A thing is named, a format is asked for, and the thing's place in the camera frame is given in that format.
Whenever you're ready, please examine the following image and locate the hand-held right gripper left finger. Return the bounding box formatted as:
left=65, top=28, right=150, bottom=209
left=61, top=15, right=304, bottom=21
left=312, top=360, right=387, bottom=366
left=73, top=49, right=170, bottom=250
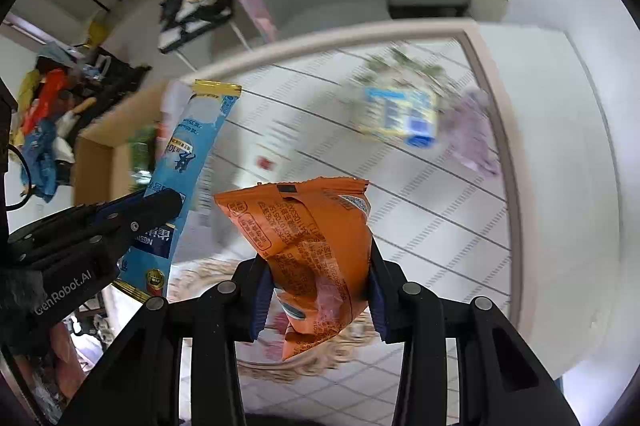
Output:
left=60, top=256, right=276, bottom=426

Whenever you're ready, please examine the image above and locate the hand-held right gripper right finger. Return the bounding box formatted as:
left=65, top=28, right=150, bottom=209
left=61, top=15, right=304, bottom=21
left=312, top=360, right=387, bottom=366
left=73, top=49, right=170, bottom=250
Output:
left=364, top=240, right=581, bottom=426

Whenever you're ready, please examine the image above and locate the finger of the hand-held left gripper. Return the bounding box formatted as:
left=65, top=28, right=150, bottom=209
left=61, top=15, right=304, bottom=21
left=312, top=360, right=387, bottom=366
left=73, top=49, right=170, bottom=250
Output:
left=10, top=189, right=184, bottom=267

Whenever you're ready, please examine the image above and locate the orange snack packet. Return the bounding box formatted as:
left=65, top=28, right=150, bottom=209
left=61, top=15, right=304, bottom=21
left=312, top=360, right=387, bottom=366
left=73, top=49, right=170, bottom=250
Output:
left=214, top=177, right=375, bottom=361

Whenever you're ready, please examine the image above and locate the blue stick packet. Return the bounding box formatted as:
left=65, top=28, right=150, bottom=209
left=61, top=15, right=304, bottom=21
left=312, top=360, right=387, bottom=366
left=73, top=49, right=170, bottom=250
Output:
left=113, top=80, right=243, bottom=301

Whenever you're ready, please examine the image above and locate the cardboard box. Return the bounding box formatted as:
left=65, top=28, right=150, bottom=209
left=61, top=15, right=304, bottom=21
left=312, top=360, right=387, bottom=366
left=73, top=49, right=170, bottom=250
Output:
left=73, top=80, right=201, bottom=207

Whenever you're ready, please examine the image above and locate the purple soft packet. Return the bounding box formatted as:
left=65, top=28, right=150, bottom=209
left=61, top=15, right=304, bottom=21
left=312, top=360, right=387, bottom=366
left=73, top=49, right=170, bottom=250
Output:
left=450, top=88, right=502, bottom=177

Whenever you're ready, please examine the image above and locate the pile of clothes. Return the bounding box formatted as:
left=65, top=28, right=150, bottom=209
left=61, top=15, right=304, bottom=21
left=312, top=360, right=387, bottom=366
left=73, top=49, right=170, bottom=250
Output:
left=10, top=46, right=101, bottom=203

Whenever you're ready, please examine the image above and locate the white table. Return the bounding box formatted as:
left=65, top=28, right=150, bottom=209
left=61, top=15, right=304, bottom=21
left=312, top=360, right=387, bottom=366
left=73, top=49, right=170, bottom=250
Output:
left=150, top=18, right=621, bottom=380

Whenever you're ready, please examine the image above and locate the blue and yellow tissue pack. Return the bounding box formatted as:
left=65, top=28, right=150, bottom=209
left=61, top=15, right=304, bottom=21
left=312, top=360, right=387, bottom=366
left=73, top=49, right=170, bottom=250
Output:
left=359, top=84, right=442, bottom=147

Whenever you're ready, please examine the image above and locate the black wheeled cart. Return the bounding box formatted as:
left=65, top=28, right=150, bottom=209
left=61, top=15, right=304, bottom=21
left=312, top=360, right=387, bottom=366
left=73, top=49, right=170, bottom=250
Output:
left=158, top=0, right=236, bottom=54

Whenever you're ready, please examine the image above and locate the pink bag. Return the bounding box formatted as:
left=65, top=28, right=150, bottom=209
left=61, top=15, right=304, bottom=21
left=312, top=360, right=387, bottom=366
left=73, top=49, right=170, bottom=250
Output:
left=237, top=0, right=278, bottom=44

